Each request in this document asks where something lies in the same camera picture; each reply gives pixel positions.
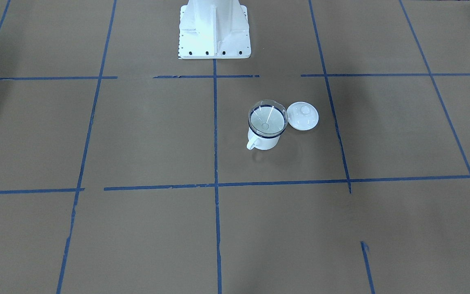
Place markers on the clear glass funnel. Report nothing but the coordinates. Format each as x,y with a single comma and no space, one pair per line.
267,119

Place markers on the white round mug lid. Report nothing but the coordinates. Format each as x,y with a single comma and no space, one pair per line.
302,116

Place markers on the white enamel mug blue rim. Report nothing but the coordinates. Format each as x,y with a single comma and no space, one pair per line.
257,142

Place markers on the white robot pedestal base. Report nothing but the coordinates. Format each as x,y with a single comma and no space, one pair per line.
210,29

